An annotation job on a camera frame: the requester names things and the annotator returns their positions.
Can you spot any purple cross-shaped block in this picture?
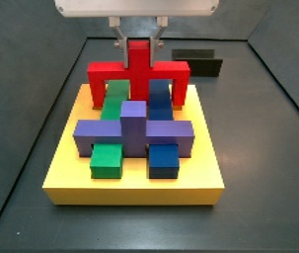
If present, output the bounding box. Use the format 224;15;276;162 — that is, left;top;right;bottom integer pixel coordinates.
73;101;195;158

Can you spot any yellow base board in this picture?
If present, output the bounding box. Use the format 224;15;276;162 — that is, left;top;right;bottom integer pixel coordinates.
43;85;225;206

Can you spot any green long block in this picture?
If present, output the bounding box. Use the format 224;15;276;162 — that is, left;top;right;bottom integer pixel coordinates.
90;80;130;179

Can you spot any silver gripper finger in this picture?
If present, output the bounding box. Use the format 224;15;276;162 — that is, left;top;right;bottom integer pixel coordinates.
109;17;130;67
150;17;169;66

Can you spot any red cross-shaped block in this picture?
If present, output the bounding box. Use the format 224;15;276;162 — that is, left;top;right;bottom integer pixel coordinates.
87;41;191;108

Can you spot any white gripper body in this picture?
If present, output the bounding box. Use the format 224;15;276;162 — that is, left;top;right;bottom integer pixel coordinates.
54;0;220;17

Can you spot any blue long block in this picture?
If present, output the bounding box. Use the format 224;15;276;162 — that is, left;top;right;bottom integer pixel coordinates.
149;79;179;179

